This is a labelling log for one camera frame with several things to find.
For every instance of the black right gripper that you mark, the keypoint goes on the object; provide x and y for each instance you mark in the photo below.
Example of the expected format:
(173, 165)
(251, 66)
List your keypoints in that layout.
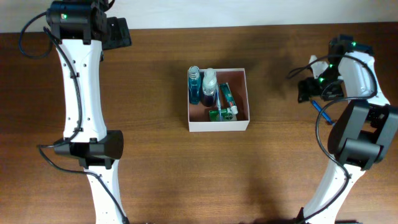
(307, 87)

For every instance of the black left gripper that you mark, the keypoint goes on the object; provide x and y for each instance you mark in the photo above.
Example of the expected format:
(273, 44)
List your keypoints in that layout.
(120, 35)

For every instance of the teal mouthwash bottle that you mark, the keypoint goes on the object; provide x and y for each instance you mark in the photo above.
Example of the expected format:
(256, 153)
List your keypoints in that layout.
(194, 84)

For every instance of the green red toothpaste tube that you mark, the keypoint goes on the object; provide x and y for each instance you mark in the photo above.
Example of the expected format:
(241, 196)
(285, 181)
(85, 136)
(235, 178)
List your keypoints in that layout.
(229, 97)

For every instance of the purple hand sanitizer bottle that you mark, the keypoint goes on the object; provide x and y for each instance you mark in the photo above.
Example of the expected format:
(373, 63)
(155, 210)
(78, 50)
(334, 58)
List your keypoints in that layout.
(209, 87)

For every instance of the green soap box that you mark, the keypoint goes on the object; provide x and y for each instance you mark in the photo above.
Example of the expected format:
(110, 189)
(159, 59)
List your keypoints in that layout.
(222, 115)

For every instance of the blue white toothbrush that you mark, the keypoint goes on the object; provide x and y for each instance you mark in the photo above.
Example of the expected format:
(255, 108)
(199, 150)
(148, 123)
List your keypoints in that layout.
(218, 103)

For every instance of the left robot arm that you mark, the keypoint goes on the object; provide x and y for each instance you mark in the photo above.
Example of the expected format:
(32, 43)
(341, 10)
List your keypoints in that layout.
(81, 32)

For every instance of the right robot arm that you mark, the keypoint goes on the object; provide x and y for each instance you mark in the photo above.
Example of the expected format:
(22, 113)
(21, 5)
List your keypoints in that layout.
(345, 91)

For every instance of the white open cardboard box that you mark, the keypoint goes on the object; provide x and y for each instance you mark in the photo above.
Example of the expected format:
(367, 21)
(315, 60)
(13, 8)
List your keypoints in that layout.
(198, 115)

